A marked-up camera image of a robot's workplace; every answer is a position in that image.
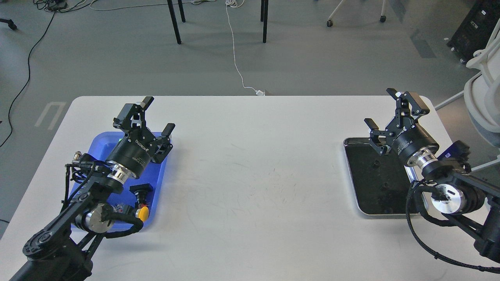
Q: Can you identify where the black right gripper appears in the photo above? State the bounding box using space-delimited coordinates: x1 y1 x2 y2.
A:
364 88 439 166

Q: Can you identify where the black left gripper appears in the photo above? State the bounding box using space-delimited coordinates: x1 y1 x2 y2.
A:
105 96 175 175

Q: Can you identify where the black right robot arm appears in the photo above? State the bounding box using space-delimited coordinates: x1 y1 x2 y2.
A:
364 88 500 274

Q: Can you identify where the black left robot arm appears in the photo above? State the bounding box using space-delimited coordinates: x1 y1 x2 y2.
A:
11 96 175 281

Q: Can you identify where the silver metal tray black mat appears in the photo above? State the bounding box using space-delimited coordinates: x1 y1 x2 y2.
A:
343 137 418 219

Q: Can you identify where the blue plastic tray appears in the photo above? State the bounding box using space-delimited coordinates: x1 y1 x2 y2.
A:
88 130 167 232

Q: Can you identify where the white rolling chair base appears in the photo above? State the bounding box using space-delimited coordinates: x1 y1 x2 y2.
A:
325 0 389 27

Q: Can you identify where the black table leg left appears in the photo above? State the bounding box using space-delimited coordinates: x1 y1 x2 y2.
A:
167 0 186 45

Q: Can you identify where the black table leg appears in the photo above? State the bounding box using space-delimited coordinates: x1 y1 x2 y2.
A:
260 0 269 43
167 0 186 45

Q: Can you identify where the black equipment case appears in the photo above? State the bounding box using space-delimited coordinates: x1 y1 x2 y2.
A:
447 0 500 63

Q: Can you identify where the black table leg right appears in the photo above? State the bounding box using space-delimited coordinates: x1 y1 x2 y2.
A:
260 0 269 43

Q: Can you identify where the yellow push button switch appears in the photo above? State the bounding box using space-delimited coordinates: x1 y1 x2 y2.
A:
114 203 149 222

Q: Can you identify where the white floor cable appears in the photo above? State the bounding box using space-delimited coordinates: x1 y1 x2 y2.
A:
225 0 265 96

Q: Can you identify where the black floor cable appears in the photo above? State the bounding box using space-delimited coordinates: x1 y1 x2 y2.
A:
0 0 90 148

